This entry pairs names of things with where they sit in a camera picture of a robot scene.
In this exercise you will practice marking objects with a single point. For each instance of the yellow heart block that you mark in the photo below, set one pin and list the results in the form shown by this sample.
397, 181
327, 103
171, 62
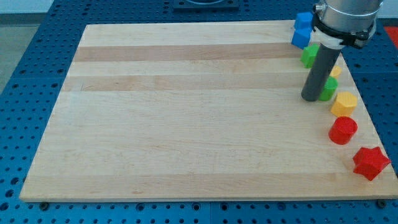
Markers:
336, 72

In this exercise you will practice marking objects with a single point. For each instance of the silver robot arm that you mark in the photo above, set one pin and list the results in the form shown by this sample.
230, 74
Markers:
348, 15

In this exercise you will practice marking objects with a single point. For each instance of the green star block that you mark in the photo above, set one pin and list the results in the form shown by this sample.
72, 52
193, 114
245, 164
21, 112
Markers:
309, 54

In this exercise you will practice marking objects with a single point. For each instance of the red star block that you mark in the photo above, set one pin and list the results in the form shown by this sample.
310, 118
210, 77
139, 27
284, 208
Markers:
370, 162

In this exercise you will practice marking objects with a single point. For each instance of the wooden board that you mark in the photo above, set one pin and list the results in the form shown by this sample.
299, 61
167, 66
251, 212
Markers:
206, 111

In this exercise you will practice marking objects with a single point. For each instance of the blue moon block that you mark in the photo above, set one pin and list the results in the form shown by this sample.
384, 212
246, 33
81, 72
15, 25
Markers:
301, 38

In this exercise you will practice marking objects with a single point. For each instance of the green cylinder block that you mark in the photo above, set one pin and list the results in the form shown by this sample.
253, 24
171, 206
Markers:
329, 89

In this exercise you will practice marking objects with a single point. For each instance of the blue cube block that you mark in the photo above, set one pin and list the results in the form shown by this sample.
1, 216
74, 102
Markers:
303, 20

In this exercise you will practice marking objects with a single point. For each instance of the red cylinder block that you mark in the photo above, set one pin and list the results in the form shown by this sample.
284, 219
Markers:
342, 130

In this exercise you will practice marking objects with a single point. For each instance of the yellow hexagon block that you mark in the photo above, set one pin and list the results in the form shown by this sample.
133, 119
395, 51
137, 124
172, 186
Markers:
344, 104

